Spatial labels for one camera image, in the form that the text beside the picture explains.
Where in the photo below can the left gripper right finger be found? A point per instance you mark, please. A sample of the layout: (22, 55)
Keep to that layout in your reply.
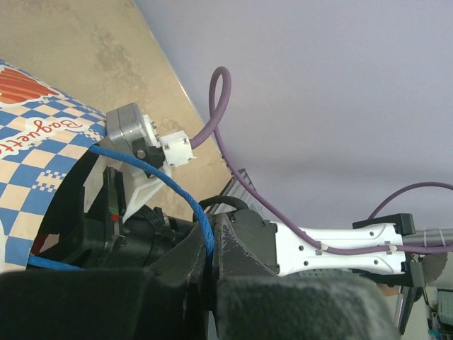
(252, 302)

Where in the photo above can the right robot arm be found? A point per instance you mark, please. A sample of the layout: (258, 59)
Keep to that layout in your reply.
(377, 250)

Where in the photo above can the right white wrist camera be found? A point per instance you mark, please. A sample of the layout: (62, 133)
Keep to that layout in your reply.
(135, 134)

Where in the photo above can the blue checkered paper bag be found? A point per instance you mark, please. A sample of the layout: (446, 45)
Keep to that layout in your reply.
(44, 132)

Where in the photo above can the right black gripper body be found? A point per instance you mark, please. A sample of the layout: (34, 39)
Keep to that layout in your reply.
(117, 219)

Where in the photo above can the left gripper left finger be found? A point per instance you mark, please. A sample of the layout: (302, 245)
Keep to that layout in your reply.
(132, 281)

